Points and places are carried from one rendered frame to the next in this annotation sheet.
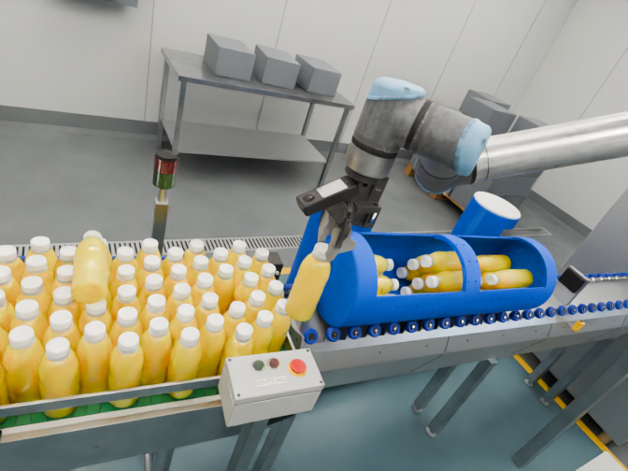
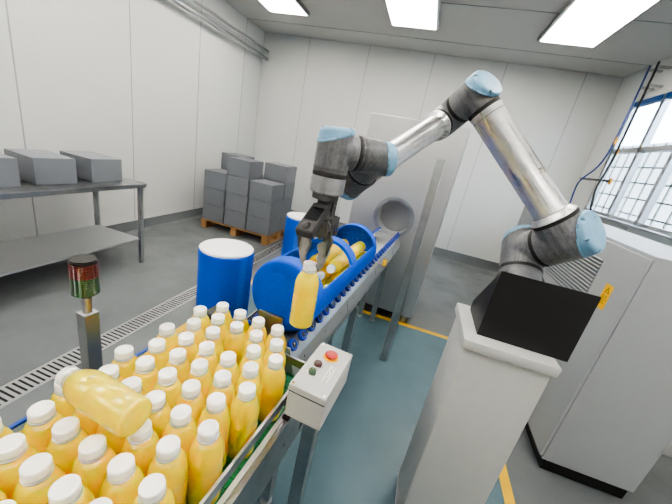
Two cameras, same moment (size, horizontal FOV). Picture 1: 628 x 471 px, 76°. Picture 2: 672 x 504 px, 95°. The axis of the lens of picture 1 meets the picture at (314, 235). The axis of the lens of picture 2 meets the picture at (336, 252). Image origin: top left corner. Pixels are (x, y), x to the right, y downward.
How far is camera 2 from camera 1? 0.46 m
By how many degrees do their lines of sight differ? 37
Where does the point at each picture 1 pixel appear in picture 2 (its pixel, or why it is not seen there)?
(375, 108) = (334, 146)
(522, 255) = (351, 234)
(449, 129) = (380, 148)
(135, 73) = not seen: outside the picture
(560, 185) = (301, 200)
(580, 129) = (406, 139)
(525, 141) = not seen: hidden behind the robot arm
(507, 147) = not seen: hidden behind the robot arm
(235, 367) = (301, 384)
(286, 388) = (339, 371)
